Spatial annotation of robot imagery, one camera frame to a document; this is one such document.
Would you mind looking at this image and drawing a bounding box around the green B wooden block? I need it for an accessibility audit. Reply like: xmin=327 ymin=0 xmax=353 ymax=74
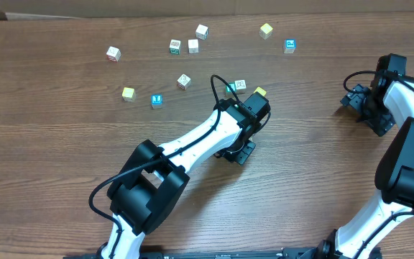
xmin=169 ymin=40 xmax=181 ymax=55

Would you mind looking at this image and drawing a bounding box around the red U wooden block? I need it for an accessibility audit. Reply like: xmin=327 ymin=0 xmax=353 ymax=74
xmin=106 ymin=46 xmax=121 ymax=62

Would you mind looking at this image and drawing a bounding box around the yellow top duck block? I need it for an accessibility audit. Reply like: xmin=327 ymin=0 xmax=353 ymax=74
xmin=254 ymin=87 xmax=267 ymax=96

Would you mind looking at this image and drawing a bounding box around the green L wooden block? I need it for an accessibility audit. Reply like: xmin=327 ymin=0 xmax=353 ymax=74
xmin=225 ymin=83 xmax=236 ymax=98

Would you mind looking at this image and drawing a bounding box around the yellow top far block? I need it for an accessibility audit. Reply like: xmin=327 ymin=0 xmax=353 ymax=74
xmin=259 ymin=23 xmax=273 ymax=40

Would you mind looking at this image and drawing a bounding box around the blue T wooden block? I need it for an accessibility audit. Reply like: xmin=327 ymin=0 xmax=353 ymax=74
xmin=151 ymin=94 xmax=163 ymax=109

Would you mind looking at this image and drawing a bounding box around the ice cream wooden block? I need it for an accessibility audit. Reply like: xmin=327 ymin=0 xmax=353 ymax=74
xmin=188 ymin=39 xmax=199 ymax=54

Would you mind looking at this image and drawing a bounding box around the red C wooden block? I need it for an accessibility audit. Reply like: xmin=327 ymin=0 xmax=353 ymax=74
xmin=177 ymin=74 xmax=192 ymax=90

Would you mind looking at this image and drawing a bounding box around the yellow top left block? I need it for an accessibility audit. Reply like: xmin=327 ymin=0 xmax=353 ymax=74
xmin=121 ymin=87 xmax=136 ymax=101

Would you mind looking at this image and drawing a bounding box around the brown cardboard backdrop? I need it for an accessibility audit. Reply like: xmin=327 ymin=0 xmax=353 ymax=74
xmin=0 ymin=0 xmax=414 ymax=20

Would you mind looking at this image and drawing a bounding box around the blue top turtle block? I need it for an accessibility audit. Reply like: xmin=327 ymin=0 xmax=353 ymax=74
xmin=283 ymin=39 xmax=296 ymax=54

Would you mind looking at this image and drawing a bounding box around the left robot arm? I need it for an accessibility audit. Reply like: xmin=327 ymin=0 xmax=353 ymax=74
xmin=95 ymin=92 xmax=270 ymax=258

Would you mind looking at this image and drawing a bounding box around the plain I wooden block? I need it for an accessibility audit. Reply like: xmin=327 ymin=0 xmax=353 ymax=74
xmin=234 ymin=80 xmax=247 ymax=94

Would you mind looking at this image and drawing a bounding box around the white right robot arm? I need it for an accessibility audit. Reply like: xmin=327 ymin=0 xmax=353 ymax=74
xmin=305 ymin=53 xmax=414 ymax=258

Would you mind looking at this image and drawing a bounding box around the dark green J wooden block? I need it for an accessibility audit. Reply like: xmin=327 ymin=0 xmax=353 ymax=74
xmin=195 ymin=24 xmax=208 ymax=40

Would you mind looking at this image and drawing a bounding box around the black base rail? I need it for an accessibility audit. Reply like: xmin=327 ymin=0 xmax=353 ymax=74
xmin=63 ymin=246 xmax=383 ymax=259

